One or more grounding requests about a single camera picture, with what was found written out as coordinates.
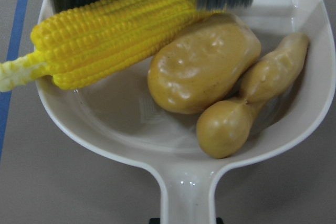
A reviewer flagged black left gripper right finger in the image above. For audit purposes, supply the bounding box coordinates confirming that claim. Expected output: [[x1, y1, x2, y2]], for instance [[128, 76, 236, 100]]
[[216, 218, 224, 224]]

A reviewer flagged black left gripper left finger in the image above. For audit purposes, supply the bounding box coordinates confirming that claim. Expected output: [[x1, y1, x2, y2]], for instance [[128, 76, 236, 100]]
[[148, 218, 160, 224]]

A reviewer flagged toy ginger root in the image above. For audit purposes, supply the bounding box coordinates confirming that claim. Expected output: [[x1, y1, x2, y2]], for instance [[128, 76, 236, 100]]
[[196, 33, 310, 159]]

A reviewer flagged yellow toy corn cob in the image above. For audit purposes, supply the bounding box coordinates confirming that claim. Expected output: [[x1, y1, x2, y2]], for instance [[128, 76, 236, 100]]
[[1, 0, 211, 92]]

